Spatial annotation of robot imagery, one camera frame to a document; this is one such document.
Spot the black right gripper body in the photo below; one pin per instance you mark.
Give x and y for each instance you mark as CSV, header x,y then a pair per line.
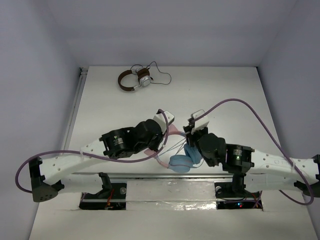
x,y
193,139

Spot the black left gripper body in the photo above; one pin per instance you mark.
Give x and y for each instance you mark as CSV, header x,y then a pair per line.
x,y
157,142

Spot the pink blue cat-ear headphones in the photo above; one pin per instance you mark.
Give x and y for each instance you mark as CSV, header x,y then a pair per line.
x,y
179,163

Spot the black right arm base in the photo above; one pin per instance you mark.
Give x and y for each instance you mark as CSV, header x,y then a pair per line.
x,y
231,195

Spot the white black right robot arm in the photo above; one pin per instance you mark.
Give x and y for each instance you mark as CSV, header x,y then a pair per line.
x,y
254,170

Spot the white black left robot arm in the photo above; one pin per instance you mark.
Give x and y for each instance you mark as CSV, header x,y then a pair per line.
x,y
49,176

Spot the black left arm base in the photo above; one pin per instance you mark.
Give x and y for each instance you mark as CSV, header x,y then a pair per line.
x,y
111,196

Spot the brown silver headphones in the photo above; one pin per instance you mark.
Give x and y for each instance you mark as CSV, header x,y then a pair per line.
x,y
133,79

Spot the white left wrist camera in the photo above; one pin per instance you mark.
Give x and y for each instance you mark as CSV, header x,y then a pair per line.
x,y
163,118

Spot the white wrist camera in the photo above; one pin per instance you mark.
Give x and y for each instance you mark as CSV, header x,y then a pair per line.
x,y
163,118
196,122

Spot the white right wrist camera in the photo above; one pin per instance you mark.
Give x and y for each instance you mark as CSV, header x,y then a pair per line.
x,y
196,122

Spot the aluminium rail frame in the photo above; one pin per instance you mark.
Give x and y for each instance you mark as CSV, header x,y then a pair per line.
x,y
239,111

